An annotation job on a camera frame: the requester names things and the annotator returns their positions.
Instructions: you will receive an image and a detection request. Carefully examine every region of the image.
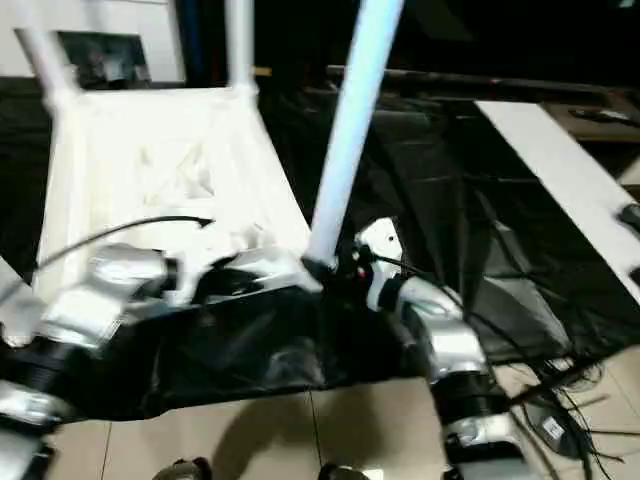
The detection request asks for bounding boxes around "white plastic table top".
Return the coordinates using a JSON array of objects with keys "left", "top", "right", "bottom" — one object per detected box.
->
[{"left": 29, "top": 82, "right": 324, "bottom": 311}]

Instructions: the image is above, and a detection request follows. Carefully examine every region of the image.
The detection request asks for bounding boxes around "black plastic mat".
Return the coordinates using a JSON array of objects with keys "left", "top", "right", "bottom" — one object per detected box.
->
[{"left": 0, "top": 74, "right": 640, "bottom": 421}]

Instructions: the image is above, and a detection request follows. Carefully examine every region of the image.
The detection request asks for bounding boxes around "black long bar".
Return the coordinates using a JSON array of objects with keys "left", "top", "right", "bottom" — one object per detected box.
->
[{"left": 327, "top": 64, "right": 616, "bottom": 96}]

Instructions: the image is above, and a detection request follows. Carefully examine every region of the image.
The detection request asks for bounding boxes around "black tripod stand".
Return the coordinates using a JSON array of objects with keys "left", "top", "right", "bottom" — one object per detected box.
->
[{"left": 504, "top": 349, "right": 626, "bottom": 461}]

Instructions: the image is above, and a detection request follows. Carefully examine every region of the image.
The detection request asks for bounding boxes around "white flat board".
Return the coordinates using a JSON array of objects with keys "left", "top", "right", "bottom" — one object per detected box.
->
[{"left": 474, "top": 99, "right": 640, "bottom": 296}]

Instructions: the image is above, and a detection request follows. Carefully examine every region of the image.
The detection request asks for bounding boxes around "black case with yellow label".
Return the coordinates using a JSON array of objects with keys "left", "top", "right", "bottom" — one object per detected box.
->
[{"left": 194, "top": 0, "right": 351, "bottom": 91}]

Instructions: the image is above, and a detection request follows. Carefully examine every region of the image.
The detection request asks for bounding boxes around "blue upright panel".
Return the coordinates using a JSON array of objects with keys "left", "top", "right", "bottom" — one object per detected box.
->
[{"left": 182, "top": 0, "right": 206, "bottom": 84}]

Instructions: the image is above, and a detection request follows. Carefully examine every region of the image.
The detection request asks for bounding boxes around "dark base with white label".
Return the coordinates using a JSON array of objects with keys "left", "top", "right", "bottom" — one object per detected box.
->
[{"left": 519, "top": 389, "right": 596, "bottom": 457}]

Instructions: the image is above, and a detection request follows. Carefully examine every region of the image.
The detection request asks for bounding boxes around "black flat remote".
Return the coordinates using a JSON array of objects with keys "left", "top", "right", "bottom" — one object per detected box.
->
[{"left": 569, "top": 106, "right": 629, "bottom": 122}]

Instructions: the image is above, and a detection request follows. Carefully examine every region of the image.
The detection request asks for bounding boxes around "white cabinet with glass doors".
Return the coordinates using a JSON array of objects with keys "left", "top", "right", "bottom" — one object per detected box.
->
[{"left": 0, "top": 0, "right": 189, "bottom": 86}]

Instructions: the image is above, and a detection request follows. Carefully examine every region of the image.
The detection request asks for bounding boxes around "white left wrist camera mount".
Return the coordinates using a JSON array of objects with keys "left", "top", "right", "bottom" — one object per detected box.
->
[{"left": 164, "top": 244, "right": 236, "bottom": 307}]

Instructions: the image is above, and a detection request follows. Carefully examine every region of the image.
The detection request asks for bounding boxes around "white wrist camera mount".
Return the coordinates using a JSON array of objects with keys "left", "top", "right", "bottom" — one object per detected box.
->
[
  {"left": 352, "top": 215, "right": 404, "bottom": 311},
  {"left": 164, "top": 244, "right": 236, "bottom": 307}
]

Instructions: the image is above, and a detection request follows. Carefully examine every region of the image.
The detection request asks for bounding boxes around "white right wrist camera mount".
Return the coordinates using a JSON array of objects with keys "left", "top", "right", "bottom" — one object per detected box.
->
[{"left": 352, "top": 215, "right": 404, "bottom": 311}]

